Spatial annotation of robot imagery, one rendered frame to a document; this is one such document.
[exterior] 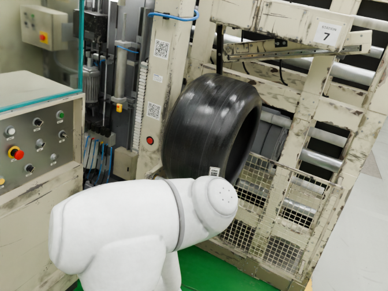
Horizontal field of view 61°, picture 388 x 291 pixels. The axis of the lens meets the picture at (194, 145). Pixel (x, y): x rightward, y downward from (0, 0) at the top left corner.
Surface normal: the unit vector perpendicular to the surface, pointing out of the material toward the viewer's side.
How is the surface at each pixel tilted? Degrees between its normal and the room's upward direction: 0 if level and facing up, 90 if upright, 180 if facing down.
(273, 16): 90
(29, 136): 90
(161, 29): 90
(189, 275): 0
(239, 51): 90
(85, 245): 62
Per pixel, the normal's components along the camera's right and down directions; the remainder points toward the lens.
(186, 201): 0.32, -0.48
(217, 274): 0.17, -0.88
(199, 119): -0.29, -0.22
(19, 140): 0.87, 0.35
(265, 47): -0.46, 0.33
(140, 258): 0.50, 0.00
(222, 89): -0.02, -0.69
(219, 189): 0.57, -0.43
